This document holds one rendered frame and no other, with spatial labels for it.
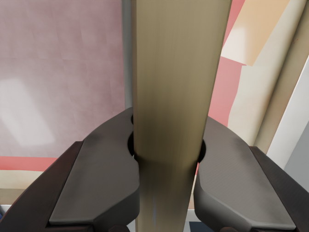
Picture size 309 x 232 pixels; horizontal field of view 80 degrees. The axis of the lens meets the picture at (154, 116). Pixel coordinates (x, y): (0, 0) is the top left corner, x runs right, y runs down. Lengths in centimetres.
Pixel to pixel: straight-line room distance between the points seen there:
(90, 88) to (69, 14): 9
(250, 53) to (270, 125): 11
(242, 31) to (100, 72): 19
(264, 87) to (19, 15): 32
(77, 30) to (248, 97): 24
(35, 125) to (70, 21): 17
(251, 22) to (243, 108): 12
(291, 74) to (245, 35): 7
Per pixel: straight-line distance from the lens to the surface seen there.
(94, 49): 26
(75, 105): 30
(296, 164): 207
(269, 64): 30
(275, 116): 31
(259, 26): 28
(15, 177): 45
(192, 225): 75
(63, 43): 27
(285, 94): 29
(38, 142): 37
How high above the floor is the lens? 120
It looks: 61 degrees down
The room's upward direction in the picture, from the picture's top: 180 degrees counter-clockwise
